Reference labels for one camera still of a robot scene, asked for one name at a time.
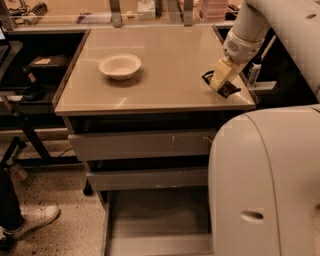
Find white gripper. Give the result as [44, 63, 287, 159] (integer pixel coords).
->
[209, 30, 264, 92]

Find black rxbar chocolate bar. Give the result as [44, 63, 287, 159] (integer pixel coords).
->
[201, 70, 241, 98]

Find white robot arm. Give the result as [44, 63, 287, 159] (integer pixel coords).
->
[208, 0, 320, 256]

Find grey top drawer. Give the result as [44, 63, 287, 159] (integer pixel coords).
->
[69, 129, 216, 161]

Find grey drawer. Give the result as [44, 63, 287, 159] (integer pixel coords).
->
[69, 129, 216, 161]
[101, 187, 213, 256]
[87, 167, 208, 191]

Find grey drawer cabinet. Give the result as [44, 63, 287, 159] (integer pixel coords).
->
[51, 25, 258, 256]

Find grey middle drawer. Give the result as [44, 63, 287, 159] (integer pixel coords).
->
[87, 167, 208, 191]

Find grey bottom drawer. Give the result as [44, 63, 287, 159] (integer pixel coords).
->
[101, 187, 213, 256]

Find white glue bottle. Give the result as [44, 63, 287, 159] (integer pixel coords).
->
[247, 57, 262, 87]

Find stacked pink trays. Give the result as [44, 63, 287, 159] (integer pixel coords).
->
[198, 0, 228, 22]

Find white box on bench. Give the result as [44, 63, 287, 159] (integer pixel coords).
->
[137, 0, 156, 20]

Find white paper bowl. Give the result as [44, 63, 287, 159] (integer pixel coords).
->
[98, 53, 142, 81]

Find black box with label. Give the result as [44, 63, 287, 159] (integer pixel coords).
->
[28, 55, 69, 75]

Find black round device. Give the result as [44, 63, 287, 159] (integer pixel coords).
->
[23, 68, 46, 101]

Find black coiled spring tool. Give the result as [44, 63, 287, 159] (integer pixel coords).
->
[23, 2, 48, 26]

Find white sneaker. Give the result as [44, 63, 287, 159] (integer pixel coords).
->
[1, 205, 60, 239]

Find black trouser leg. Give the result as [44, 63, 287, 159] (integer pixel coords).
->
[0, 169, 24, 231]

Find grey metal post right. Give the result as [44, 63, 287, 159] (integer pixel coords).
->
[183, 0, 193, 26]

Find grey metal post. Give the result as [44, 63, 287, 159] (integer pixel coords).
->
[109, 0, 122, 28]
[183, 0, 193, 26]

